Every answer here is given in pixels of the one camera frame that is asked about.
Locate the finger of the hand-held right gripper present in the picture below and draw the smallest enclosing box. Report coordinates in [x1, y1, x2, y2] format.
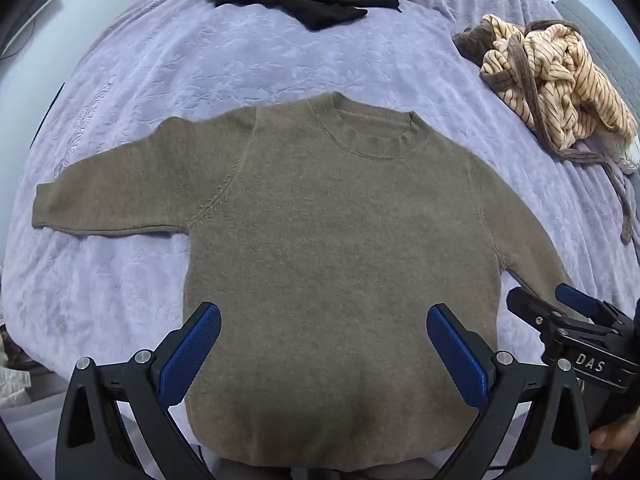
[506, 287, 566, 341]
[555, 283, 634, 331]

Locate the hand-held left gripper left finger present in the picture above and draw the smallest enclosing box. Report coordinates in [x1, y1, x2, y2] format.
[55, 301, 222, 480]

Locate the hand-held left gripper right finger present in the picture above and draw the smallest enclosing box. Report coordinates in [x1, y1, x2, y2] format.
[426, 303, 593, 480]

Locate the olive brown knit sweater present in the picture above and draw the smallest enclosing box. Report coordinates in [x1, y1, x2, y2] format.
[31, 92, 588, 473]

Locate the person's right hand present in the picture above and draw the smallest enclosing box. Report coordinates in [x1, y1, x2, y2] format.
[589, 410, 640, 476]

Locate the crumpled white cloth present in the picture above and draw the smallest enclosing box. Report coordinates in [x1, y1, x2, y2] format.
[0, 364, 47, 409]

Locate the cream striped brown-trimmed robe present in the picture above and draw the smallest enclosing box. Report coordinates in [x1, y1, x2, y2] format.
[452, 15, 640, 246]

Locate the grey quilted mattress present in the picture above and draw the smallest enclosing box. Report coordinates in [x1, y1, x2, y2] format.
[552, 0, 640, 126]

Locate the lavender embossed fleece blanket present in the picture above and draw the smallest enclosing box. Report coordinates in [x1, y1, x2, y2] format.
[0, 0, 640, 461]

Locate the white furniture panel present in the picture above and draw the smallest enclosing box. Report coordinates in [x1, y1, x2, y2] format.
[0, 0, 64, 61]

